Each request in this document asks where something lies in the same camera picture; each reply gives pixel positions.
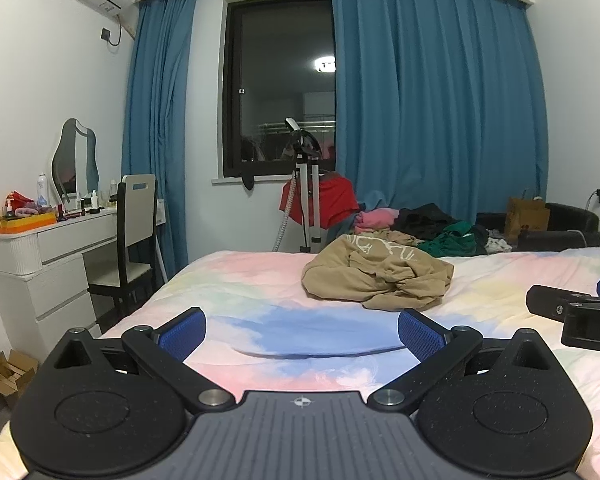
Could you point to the orange tray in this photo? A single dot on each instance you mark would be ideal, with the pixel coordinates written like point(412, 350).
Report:
point(25, 222)

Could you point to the white patterned cloth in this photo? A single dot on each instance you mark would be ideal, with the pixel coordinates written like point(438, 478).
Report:
point(497, 244)

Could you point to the cardboard box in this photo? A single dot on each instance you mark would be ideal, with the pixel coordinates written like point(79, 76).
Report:
point(10, 375)

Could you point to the black wall socket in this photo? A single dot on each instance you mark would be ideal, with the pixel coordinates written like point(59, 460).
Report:
point(106, 34)

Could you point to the wide blue curtain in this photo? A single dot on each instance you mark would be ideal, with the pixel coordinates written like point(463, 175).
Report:
point(430, 85)

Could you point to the red pouch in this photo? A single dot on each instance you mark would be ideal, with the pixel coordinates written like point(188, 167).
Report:
point(20, 197)

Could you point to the white spray bottle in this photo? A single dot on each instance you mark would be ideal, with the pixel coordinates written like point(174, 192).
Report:
point(42, 190)

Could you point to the brown paper bag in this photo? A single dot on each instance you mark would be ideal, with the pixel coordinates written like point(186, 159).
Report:
point(525, 220)

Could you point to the wavy vanity mirror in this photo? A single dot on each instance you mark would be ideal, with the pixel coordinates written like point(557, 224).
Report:
point(72, 160)

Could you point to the group of cosmetic bottles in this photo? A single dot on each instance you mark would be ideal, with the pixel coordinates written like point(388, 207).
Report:
point(92, 202)

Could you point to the dark window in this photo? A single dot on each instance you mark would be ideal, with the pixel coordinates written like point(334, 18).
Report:
point(280, 85)

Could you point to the garment steamer stand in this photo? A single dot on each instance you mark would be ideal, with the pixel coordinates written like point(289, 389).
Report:
point(304, 185)

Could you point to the white vanity desk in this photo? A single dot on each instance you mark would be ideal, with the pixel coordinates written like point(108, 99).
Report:
point(65, 240)

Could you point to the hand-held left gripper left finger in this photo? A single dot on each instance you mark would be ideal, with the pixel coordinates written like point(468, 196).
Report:
point(182, 334)

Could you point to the black garment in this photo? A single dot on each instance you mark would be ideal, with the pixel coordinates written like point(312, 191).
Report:
point(425, 220)

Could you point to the blue garment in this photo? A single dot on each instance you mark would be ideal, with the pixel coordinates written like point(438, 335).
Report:
point(375, 199)

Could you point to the pink garment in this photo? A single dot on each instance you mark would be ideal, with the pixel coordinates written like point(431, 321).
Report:
point(375, 217)

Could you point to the black and white chair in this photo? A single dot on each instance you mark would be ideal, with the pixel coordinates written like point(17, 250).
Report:
point(140, 205)

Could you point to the red garment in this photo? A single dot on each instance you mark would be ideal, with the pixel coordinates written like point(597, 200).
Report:
point(335, 200)

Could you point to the green garment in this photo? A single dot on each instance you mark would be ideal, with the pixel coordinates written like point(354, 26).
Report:
point(450, 242)

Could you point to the narrow blue curtain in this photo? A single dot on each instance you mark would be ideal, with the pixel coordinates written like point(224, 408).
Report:
point(155, 110)

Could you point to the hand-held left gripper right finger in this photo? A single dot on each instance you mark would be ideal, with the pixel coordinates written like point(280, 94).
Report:
point(420, 334)

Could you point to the small black hanging object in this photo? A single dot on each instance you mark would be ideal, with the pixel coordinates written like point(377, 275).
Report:
point(248, 182)

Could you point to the bed with pastel sheet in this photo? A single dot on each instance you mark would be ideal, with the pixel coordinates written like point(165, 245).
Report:
point(250, 280)

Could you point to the tan t-shirt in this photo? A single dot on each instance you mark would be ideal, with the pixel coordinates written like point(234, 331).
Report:
point(380, 270)

